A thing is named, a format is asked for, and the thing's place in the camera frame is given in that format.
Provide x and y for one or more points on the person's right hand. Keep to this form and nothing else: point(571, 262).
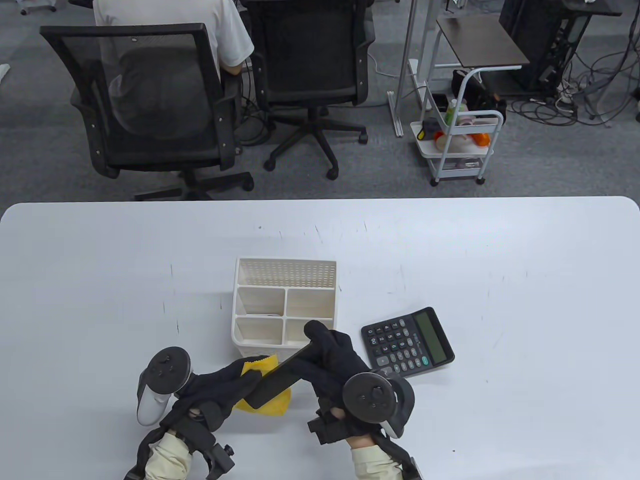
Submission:
point(335, 355)

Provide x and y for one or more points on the yellow cleaning cloth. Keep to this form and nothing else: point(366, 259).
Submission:
point(272, 405)

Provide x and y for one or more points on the green bottle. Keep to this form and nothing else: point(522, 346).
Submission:
point(451, 112)

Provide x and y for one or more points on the black calculator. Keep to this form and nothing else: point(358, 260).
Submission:
point(400, 345)

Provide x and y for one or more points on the black mesh office chair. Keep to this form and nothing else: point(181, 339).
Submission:
point(165, 150)
point(310, 50)

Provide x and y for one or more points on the orange plastic item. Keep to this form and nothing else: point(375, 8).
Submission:
point(479, 139)

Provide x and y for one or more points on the white rolling cart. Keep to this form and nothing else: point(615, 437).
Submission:
point(425, 148)

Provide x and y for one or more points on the person's left hand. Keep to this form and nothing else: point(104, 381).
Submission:
point(215, 390)

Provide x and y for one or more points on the dark grey handheld controller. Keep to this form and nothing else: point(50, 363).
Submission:
point(165, 370)
point(375, 397)

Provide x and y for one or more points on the brown top side table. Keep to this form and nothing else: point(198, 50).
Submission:
point(480, 40)

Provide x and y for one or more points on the white plastic organizer basket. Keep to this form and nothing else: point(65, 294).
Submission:
point(285, 272)

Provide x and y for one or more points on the person's left forearm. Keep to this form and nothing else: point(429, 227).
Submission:
point(170, 460)

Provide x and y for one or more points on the black computer tower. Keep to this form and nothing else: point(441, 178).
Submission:
point(525, 30)

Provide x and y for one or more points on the black desk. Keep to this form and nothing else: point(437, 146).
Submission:
point(600, 7)

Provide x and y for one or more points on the white round container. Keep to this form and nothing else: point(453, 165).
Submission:
point(452, 142)

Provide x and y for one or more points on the black bag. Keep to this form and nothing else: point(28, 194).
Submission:
point(472, 85)

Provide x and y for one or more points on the black remote control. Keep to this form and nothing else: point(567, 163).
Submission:
point(275, 382)

